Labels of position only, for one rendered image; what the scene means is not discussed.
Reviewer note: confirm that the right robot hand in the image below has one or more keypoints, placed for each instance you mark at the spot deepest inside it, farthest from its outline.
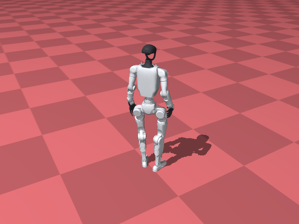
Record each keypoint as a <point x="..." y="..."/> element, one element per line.
<point x="169" y="112"/>

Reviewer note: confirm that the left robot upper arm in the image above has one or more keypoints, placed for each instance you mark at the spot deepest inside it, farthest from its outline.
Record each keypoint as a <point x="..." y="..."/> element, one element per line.
<point x="132" y="78"/>

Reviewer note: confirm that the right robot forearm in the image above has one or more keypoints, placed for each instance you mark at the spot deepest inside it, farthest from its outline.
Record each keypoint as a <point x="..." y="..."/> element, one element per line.
<point x="168" y="101"/>

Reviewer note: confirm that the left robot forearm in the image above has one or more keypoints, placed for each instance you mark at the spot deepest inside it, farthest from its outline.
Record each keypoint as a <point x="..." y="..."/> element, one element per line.
<point x="130" y="96"/>

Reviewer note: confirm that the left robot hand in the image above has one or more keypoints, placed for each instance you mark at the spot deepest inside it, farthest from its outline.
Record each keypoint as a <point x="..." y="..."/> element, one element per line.
<point x="131" y="107"/>

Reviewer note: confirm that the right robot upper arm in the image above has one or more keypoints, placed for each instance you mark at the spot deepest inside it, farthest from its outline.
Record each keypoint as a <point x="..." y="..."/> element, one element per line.
<point x="163" y="74"/>

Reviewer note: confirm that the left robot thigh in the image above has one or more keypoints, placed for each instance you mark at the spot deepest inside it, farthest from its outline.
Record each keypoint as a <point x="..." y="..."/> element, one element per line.
<point x="139" y="118"/>

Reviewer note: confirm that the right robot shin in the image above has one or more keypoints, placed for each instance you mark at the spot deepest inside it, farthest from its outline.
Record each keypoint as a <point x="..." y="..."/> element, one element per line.
<point x="158" y="150"/>

